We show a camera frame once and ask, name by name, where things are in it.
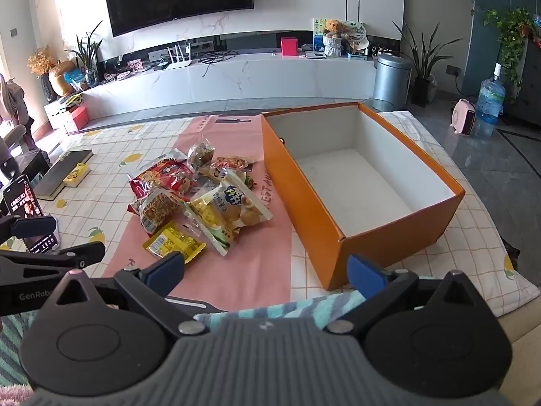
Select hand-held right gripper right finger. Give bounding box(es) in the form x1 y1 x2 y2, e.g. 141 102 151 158
326 254 491 336

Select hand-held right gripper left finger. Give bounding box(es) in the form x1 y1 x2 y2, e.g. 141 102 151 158
44 253 209 337

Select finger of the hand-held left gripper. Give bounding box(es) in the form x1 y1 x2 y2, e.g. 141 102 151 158
0 241 106 282
0 215 57 241

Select yellow snack packet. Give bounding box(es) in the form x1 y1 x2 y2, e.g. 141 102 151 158
142 221 208 263

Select brown noodle snack packet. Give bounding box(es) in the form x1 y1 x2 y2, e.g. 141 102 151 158
128 188 187 238

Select yellow white chip bag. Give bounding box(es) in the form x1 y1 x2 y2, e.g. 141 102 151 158
190 169 273 231

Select red snack packet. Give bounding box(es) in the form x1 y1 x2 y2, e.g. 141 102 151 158
129 157 199 199

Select orange cardboard box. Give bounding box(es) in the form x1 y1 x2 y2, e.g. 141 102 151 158
261 101 466 292

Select clear bag of brown snack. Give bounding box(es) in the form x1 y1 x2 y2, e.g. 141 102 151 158
186 140 216 170

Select clear packet orange nuts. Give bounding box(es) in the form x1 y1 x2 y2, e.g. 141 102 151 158
209 156 254 174

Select smartphone on stand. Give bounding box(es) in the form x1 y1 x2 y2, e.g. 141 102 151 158
2 175 60 255

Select black book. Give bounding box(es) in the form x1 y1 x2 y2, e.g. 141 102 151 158
31 149 94 200

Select yellow box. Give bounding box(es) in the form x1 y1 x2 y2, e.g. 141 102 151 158
63 163 91 187

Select pink printed mat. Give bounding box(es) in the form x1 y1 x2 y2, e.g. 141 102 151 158
99 112 297 305

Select grey office chair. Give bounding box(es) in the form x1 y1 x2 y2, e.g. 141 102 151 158
0 125 49 187

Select striped teal towel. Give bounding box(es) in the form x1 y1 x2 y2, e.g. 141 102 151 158
0 290 368 390

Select checked tablecloth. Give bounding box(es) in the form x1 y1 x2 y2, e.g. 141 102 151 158
0 110 541 318

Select white storage box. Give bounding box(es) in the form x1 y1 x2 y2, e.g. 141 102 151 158
44 97 85 130

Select red storage box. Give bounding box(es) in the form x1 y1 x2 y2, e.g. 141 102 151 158
63 106 90 134

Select hanging clothes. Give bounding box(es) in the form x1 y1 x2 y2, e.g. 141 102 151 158
0 74 26 123

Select yellow gourd ornament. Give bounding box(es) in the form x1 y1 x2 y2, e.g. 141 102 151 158
48 60 79 97

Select dried flowers in vase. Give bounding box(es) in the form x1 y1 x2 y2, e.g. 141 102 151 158
26 46 57 102

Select beige sofa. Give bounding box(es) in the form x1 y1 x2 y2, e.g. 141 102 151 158
499 288 541 406

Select round glass table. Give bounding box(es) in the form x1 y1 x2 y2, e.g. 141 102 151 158
359 98 398 113

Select green plant in glass vase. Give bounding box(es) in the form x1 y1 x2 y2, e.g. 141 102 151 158
65 21 104 85

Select pink heater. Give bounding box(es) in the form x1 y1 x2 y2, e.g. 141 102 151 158
449 98 476 136

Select grey trash can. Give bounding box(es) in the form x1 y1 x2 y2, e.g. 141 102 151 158
373 54 413 111

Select white router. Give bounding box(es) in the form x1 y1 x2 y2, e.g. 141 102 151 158
163 42 193 69

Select white marble TV cabinet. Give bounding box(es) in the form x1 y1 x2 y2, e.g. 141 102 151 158
44 48 377 121

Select potted long-leaf plant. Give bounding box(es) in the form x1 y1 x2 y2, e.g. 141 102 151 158
393 21 463 108

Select blue water bottle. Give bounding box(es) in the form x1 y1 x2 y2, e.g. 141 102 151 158
476 63 507 125

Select teddy bear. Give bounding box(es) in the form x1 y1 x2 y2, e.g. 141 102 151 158
323 19 344 58

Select round paper fan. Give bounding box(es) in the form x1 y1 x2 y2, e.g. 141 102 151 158
343 21 368 51

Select printed picture board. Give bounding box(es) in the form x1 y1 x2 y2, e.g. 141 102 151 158
313 18 328 51

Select grey drawer cabinet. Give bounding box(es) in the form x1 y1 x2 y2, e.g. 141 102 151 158
505 38 541 127

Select hanging vine plant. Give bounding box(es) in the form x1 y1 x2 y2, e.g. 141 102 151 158
440 0 541 102

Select black cable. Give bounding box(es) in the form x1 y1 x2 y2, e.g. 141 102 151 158
198 50 237 77

